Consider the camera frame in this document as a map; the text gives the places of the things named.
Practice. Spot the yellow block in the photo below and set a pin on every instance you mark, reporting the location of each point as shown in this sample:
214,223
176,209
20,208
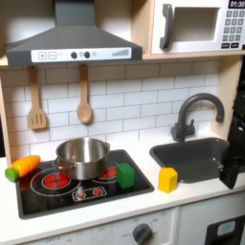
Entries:
167,180

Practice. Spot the green block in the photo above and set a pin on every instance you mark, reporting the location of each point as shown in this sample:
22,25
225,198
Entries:
125,175

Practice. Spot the steel pot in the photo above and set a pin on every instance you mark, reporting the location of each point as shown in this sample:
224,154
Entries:
83,159

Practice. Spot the grey oven knob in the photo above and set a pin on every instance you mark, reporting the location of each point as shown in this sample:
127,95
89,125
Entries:
142,233

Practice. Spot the white toy microwave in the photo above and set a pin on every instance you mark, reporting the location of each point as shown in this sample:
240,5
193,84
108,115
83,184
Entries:
191,44

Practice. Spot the dark grey sink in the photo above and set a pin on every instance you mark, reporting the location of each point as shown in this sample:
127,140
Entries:
191,159

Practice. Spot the orange toy carrot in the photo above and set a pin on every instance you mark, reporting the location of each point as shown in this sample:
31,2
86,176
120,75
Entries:
26,165

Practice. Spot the grey range hood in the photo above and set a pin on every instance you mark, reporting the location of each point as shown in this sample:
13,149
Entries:
73,41

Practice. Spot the dark grey tap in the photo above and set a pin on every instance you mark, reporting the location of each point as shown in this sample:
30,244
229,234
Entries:
183,118

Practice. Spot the wooden spoon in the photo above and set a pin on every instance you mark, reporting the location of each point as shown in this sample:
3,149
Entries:
84,111

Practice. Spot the black toy stove top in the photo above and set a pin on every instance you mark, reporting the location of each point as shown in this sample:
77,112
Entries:
48,201

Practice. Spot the slotted wooden spatula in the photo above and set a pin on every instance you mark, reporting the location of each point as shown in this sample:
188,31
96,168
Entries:
37,118

